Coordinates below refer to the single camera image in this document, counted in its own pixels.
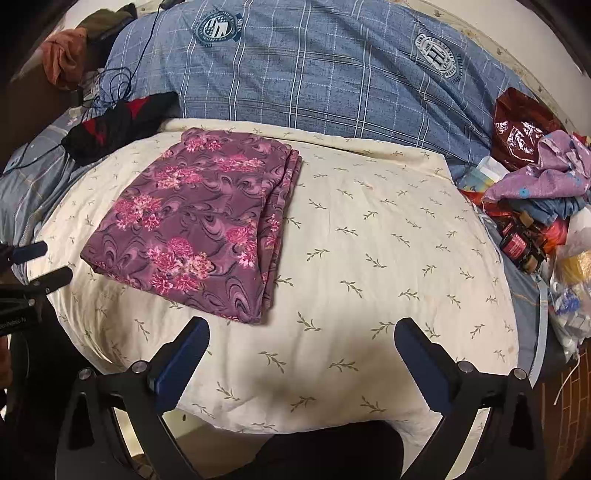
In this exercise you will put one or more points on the clear plastic bag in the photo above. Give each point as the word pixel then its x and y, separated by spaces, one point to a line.
pixel 572 295

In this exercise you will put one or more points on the person's dark clothing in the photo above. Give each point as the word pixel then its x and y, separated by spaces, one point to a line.
pixel 300 457

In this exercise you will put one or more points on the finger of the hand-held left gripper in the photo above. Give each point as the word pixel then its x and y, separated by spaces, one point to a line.
pixel 27 251
pixel 55 278

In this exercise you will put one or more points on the brown wooden headboard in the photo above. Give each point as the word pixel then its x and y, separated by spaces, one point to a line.
pixel 32 101

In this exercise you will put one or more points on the black and red garment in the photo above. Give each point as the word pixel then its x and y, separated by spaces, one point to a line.
pixel 106 127

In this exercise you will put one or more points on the purple floral cloth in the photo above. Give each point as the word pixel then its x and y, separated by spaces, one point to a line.
pixel 198 217

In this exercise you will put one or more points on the orange cloth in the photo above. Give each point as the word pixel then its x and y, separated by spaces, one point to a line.
pixel 67 50

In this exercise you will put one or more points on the pale blue bed sheet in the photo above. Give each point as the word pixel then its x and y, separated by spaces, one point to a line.
pixel 37 184

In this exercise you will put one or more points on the blue crumpled cloth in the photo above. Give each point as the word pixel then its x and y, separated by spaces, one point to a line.
pixel 549 210

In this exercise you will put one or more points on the purple dotted cloth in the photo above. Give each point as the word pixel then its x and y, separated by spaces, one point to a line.
pixel 554 175

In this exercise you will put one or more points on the dark jar with red label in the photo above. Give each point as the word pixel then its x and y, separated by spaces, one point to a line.
pixel 515 244

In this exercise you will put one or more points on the blue plaid blanket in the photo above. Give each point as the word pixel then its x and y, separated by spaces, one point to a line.
pixel 323 69

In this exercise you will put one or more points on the red plastic bag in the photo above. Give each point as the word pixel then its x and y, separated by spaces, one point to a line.
pixel 521 129

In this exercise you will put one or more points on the olive green cloth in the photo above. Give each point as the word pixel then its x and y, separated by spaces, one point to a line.
pixel 108 21

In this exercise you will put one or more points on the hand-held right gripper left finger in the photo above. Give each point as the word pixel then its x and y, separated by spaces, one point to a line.
pixel 178 364

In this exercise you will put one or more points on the white and blue box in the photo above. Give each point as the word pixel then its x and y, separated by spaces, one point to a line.
pixel 485 173

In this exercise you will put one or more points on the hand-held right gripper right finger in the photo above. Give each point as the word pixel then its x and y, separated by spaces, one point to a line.
pixel 422 364

